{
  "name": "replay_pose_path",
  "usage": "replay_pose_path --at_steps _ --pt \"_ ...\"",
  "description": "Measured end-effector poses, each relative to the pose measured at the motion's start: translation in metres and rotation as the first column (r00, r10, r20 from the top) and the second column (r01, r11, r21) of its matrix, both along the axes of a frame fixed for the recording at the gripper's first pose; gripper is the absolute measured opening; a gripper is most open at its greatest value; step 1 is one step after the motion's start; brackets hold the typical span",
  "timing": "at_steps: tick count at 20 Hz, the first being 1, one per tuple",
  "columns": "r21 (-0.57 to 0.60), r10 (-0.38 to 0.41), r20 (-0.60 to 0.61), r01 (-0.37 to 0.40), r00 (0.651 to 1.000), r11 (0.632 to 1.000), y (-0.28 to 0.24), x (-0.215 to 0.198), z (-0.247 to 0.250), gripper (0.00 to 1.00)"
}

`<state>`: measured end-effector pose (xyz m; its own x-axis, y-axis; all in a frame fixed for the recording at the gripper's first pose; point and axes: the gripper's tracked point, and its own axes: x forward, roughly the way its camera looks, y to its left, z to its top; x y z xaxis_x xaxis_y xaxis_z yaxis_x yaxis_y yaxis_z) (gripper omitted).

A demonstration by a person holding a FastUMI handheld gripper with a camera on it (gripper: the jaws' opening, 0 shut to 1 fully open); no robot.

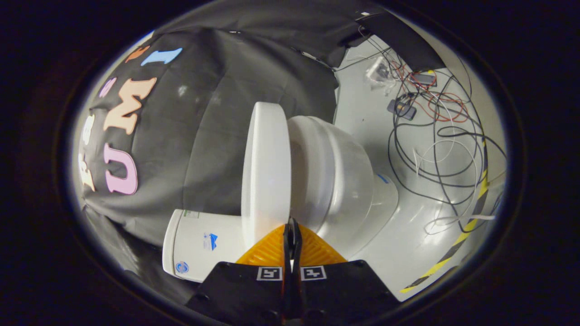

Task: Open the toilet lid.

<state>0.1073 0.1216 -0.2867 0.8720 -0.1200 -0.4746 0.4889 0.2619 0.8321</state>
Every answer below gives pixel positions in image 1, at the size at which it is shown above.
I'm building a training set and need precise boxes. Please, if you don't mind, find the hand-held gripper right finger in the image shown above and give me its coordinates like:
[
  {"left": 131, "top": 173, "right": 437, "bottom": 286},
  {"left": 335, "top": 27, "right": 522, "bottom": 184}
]
[{"left": 290, "top": 217, "right": 402, "bottom": 326}]

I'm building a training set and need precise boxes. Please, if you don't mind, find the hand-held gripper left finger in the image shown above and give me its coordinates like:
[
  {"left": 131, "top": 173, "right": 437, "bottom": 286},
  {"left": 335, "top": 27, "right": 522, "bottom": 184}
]
[{"left": 186, "top": 217, "right": 294, "bottom": 326}]

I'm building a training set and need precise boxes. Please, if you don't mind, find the white toilet tank lid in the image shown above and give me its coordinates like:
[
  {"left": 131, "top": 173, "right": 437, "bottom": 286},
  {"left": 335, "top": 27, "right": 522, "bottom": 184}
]
[{"left": 162, "top": 209, "right": 183, "bottom": 278}]

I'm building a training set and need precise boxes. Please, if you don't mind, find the white ceramic toilet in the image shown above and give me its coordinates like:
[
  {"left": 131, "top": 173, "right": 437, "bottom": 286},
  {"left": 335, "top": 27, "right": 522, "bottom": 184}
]
[{"left": 162, "top": 115, "right": 400, "bottom": 284}]

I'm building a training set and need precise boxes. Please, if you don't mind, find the white toilet seat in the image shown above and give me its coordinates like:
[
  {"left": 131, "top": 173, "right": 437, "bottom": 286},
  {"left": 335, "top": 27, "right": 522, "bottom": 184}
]
[{"left": 286, "top": 115, "right": 339, "bottom": 232}]

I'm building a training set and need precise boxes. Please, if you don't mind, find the yellow black floor tape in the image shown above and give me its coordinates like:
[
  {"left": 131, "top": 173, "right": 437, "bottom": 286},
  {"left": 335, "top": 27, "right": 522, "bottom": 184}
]
[{"left": 399, "top": 139, "right": 491, "bottom": 294}]

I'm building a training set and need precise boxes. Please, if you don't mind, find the black backdrop cloth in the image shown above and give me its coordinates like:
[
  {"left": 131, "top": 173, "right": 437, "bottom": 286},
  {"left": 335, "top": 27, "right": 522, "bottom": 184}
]
[{"left": 72, "top": 0, "right": 448, "bottom": 309}]

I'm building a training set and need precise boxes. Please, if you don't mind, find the black power adapter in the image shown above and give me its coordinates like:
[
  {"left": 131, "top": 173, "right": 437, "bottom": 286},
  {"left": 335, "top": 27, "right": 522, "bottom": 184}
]
[{"left": 387, "top": 97, "right": 418, "bottom": 121}]

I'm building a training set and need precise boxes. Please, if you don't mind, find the clear plastic bag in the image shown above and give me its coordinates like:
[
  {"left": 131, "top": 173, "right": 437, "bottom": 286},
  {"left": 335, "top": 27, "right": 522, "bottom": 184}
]
[{"left": 365, "top": 56, "right": 396, "bottom": 90}]

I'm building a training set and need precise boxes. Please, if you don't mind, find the tangle of cables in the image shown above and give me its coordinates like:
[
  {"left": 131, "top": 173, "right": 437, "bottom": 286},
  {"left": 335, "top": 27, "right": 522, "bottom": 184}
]
[{"left": 335, "top": 27, "right": 508, "bottom": 237}]

